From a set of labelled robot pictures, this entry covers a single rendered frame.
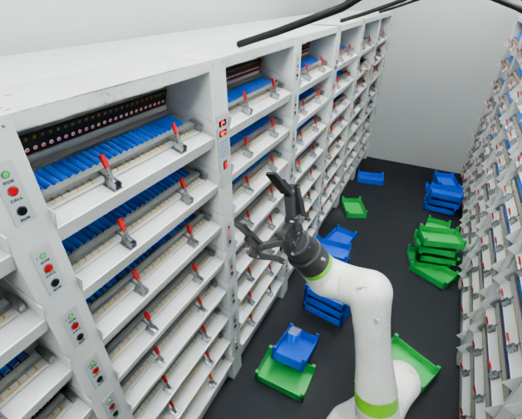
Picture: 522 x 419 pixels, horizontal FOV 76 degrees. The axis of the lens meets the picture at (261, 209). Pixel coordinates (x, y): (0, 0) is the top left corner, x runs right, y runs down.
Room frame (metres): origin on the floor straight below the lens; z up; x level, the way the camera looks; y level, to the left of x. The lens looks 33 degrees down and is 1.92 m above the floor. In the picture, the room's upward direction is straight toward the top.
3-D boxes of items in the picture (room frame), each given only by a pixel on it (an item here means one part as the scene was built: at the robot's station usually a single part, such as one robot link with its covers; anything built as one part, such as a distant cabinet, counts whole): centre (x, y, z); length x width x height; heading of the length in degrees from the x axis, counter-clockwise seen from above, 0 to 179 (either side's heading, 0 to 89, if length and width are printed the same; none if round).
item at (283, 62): (1.83, -0.09, 0.87); 0.20 x 0.09 x 1.74; 63
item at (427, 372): (1.20, -0.88, 0.04); 0.30 x 0.20 x 0.08; 38
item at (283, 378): (1.14, -0.14, 0.04); 0.30 x 0.20 x 0.08; 63
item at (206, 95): (1.21, 0.23, 0.87); 0.20 x 0.09 x 1.74; 63
